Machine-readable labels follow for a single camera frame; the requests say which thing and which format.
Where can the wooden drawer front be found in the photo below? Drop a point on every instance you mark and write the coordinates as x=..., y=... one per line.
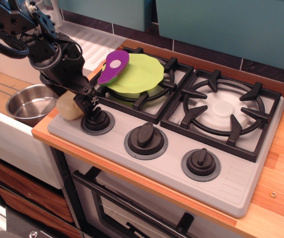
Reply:
x=36, y=200

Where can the black left stove knob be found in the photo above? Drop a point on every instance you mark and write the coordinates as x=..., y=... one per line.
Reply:
x=99, y=122

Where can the lime green plate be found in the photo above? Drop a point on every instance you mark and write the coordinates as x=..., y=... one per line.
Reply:
x=142, y=73

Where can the black left burner grate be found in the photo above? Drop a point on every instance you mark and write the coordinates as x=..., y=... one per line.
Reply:
x=149, y=105

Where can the black right stove knob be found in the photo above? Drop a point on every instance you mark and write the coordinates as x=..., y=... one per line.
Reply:
x=201, y=165

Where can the small steel pot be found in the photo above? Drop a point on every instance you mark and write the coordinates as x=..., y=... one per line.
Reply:
x=30, y=104

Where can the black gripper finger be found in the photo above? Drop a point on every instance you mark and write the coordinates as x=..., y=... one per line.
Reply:
x=86, y=103
x=58, y=90

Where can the black right burner grate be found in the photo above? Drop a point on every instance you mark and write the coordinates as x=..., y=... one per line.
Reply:
x=244, y=143

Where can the teal cabinet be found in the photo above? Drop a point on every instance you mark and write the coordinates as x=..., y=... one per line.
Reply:
x=249, y=29
x=134, y=14

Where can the grey toy faucet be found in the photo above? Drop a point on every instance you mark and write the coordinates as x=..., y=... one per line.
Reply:
x=54, y=11

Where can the white right burner disc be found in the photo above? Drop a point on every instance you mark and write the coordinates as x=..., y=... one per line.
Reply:
x=221, y=105

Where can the grey toy stove top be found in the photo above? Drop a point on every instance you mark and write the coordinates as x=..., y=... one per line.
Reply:
x=230, y=192

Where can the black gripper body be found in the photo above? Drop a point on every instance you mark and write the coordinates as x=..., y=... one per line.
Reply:
x=63, y=67

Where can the purple toy eggplant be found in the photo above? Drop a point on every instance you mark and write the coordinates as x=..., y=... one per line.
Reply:
x=115, y=64

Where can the teal cabinet right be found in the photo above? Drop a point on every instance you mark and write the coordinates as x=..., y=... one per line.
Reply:
x=249, y=29

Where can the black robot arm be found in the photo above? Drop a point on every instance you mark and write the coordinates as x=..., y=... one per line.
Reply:
x=27, y=32

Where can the teal cabinet left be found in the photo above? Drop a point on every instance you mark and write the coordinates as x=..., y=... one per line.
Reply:
x=134, y=14

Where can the beige toy potato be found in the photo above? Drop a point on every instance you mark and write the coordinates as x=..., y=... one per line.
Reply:
x=67, y=107

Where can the black burner grate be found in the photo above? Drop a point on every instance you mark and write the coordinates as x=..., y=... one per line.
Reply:
x=149, y=105
x=244, y=143

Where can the toy oven door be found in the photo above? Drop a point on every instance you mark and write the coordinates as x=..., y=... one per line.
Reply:
x=123, y=210

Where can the black oven door handle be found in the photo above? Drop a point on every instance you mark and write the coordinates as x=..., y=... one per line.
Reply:
x=179, y=231

